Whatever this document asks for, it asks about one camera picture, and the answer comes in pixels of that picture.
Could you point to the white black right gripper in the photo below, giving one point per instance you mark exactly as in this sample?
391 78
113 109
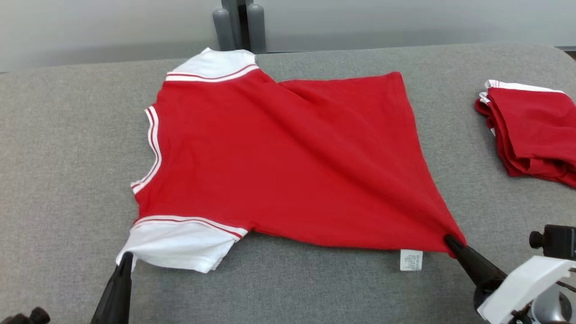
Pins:
526 279

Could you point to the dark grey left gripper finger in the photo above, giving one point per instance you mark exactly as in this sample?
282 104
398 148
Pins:
114 301

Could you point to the red shorts with white stripes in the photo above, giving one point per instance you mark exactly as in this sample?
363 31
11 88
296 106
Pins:
535 126

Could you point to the red jersey with white sleeves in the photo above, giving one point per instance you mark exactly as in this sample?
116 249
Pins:
292 157

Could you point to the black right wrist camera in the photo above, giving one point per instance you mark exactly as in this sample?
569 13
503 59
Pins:
558 240

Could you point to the grey cylinder post foot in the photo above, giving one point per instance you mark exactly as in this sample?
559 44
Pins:
256 29
223 29

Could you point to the grey metal partition post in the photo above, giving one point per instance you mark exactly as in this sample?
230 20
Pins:
231 3

